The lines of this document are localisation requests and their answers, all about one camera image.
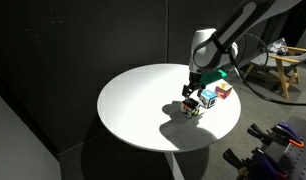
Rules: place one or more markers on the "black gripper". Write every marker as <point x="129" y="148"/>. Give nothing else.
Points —
<point x="195" y="80"/>

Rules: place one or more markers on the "black green checkered plush cube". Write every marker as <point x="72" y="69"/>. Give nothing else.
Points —
<point x="190" y="108"/>

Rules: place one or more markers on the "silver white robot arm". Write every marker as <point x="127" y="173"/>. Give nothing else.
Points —
<point x="209" y="46"/>

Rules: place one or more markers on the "blue white plush cube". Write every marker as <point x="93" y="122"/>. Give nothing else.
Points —
<point x="208" y="99"/>

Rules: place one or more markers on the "orange purple plush cube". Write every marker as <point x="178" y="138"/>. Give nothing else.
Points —
<point x="223" y="90"/>

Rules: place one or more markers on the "black spring clamp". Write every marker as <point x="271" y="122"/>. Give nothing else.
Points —
<point x="234" y="160"/>
<point x="261" y="133"/>

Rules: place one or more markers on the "wooden chair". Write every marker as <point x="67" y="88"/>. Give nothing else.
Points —
<point x="281" y="71"/>

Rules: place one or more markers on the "crumpled plastic bag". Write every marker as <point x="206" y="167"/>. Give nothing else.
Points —
<point x="276" y="46"/>

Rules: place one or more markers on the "purple clamp with orange tip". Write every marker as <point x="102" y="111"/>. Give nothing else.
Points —
<point x="288" y="133"/>

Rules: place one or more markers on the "purple spring clamp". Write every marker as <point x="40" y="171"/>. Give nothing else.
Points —
<point x="266" y="166"/>

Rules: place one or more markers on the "perforated metal plate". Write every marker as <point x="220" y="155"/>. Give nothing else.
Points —
<point x="301" y="163"/>

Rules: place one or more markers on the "teal green camera mount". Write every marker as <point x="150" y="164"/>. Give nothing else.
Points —
<point x="213" y="76"/>

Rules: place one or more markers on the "white table pedestal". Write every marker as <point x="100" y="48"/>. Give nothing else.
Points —
<point x="174" y="166"/>

